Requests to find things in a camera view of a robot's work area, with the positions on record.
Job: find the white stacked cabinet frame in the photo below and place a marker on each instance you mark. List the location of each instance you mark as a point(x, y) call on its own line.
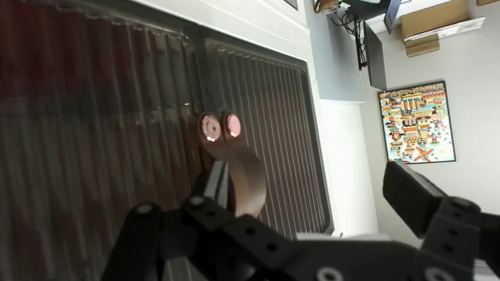
point(292, 27)

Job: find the cardboard boxes on shelf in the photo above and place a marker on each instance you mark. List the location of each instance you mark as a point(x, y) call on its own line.
point(420, 30)

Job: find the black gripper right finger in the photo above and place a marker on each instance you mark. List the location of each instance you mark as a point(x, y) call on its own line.
point(411, 195)

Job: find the colourful framed wall picture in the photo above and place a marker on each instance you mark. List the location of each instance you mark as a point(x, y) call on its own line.
point(415, 124)

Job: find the tinted cabinet door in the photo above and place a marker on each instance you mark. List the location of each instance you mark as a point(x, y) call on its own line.
point(93, 119)
point(272, 97)

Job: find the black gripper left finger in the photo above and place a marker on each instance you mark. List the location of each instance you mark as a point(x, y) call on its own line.
point(212, 184)

